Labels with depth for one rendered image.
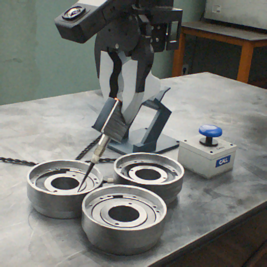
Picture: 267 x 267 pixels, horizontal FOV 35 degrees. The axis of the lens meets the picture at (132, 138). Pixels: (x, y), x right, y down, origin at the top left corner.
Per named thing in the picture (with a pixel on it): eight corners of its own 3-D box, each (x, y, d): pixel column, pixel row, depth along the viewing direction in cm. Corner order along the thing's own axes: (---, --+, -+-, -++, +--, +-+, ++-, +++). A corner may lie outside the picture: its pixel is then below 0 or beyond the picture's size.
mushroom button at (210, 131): (208, 160, 72) (213, 132, 70) (190, 152, 74) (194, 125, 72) (222, 155, 74) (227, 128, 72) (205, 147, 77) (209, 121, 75)
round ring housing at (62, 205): (105, 221, 57) (106, 194, 55) (24, 222, 55) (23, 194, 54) (98, 183, 67) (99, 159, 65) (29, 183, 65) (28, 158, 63)
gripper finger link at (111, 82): (138, 112, 63) (148, 50, 59) (108, 120, 59) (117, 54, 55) (123, 104, 65) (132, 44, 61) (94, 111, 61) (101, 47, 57)
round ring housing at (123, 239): (173, 255, 51) (177, 226, 50) (86, 262, 49) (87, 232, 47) (151, 208, 61) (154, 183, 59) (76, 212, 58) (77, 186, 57)
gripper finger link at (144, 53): (153, 93, 54) (155, 21, 51) (145, 95, 53) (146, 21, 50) (126, 87, 57) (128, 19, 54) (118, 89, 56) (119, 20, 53)
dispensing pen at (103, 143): (60, 183, 56) (119, 72, 58) (80, 191, 60) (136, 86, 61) (70, 190, 55) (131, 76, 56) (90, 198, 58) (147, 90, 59)
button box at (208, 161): (208, 179, 71) (213, 153, 69) (176, 164, 75) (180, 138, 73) (237, 167, 76) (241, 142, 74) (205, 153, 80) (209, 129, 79)
